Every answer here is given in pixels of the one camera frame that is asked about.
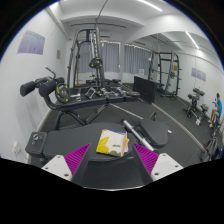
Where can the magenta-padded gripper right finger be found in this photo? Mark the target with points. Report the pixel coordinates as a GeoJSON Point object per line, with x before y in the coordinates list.
{"type": "Point", "coordinates": [148, 160]}

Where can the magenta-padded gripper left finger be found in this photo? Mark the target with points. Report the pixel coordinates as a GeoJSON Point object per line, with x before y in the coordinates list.
{"type": "Point", "coordinates": [75, 160]}

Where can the black padded workout bench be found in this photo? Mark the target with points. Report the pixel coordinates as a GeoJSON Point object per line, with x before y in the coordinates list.
{"type": "Point", "coordinates": [66, 143]}

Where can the silver barbell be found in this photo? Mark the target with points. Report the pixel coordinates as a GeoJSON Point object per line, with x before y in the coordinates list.
{"type": "Point", "coordinates": [136, 135]}

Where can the metal key bunch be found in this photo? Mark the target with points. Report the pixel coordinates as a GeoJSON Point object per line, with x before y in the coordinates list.
{"type": "Point", "coordinates": [37, 137]}

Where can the black roller-pad weight bench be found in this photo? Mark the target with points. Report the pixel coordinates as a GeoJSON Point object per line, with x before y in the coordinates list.
{"type": "Point", "coordinates": [83, 103]}

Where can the black yellow-marked weight plate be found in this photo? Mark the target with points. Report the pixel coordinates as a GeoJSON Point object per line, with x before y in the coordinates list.
{"type": "Point", "coordinates": [62, 93]}

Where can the black box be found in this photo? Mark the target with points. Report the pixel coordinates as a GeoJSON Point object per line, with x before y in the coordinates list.
{"type": "Point", "coordinates": [145, 88]}

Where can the black yellow exercise machine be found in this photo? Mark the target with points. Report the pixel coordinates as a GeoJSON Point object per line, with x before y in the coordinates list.
{"type": "Point", "coordinates": [196, 93]}

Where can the person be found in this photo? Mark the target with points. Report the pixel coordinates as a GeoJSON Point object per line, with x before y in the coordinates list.
{"type": "Point", "coordinates": [218, 106]}

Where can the black power rack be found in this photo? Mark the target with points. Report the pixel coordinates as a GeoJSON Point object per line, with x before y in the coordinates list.
{"type": "Point", "coordinates": [173, 66]}

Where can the small black yellow weight plate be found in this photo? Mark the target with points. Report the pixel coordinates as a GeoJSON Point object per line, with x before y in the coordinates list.
{"type": "Point", "coordinates": [95, 62]}

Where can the purple poster pair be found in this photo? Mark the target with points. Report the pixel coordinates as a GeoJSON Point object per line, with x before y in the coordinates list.
{"type": "Point", "coordinates": [199, 74]}

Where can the grey window curtain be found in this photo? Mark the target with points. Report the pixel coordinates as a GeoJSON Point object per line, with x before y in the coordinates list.
{"type": "Point", "coordinates": [111, 56]}
{"type": "Point", "coordinates": [136, 60]}

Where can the white wall socket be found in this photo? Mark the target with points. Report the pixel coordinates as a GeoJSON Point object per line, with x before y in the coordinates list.
{"type": "Point", "coordinates": [15, 148]}

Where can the small brown wall board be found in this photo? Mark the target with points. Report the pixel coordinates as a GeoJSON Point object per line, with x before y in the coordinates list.
{"type": "Point", "coordinates": [58, 54]}

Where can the purple wall poster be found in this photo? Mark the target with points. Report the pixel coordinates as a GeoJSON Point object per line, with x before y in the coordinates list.
{"type": "Point", "coordinates": [31, 42]}

